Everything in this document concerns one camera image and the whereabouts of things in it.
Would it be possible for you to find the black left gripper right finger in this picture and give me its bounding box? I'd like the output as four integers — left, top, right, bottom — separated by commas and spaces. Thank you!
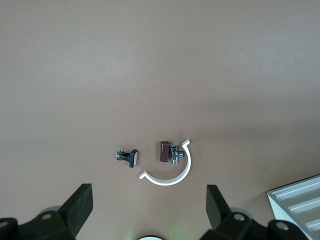
202, 184, 313, 240

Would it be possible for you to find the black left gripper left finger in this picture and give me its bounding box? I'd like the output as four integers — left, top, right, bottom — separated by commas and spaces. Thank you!
14, 183, 94, 240

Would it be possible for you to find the white curved plastic clip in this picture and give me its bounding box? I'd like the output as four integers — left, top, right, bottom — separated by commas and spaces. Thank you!
138, 138, 193, 186

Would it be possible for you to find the small black clip part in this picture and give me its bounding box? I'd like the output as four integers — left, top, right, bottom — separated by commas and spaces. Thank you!
116, 149, 140, 169

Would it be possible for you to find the brown cylindrical capacitor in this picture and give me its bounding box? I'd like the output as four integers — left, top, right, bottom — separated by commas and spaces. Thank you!
158, 140, 171, 163

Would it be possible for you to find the brown table mat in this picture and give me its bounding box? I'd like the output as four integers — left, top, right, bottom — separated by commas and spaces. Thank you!
0, 0, 320, 240

